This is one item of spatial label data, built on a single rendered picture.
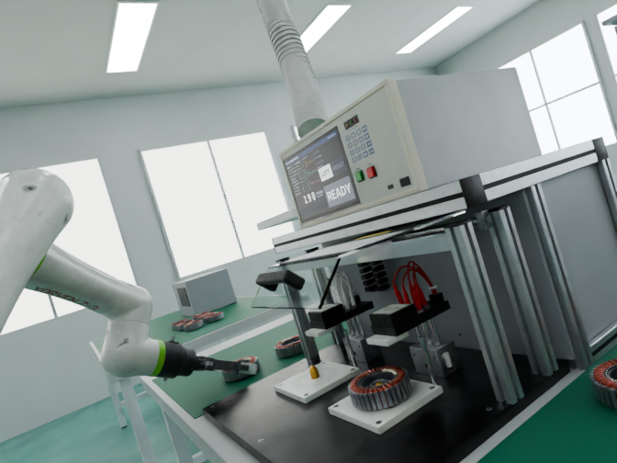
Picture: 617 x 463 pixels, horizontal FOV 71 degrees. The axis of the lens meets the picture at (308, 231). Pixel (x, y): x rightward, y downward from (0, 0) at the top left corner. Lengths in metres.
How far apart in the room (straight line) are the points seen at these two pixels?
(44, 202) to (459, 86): 0.78
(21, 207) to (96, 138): 4.90
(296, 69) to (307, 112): 0.29
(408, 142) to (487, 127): 0.23
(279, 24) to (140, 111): 3.60
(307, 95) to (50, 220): 1.62
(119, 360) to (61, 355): 4.24
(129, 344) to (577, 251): 0.99
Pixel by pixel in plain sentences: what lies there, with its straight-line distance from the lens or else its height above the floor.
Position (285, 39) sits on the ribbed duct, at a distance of 2.48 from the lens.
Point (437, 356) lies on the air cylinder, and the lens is 0.87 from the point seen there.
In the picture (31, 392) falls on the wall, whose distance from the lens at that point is 5.45.
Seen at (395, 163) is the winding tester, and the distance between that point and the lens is 0.81.
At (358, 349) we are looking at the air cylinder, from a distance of 1.07.
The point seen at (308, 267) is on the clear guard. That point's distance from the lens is 0.66.
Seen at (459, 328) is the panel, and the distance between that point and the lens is 1.00.
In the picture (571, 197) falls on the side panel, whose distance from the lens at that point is 0.94.
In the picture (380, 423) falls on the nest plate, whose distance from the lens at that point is 0.76.
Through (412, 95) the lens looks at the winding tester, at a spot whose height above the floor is 1.28.
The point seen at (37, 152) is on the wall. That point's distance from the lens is 5.62.
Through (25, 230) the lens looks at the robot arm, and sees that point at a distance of 0.80.
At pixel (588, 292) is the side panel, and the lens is 0.94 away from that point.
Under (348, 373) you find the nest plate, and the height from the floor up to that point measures 0.78.
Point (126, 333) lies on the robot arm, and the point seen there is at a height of 1.00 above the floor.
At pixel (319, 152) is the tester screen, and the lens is 0.99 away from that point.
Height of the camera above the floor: 1.11
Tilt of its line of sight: level
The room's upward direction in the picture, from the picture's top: 17 degrees counter-clockwise
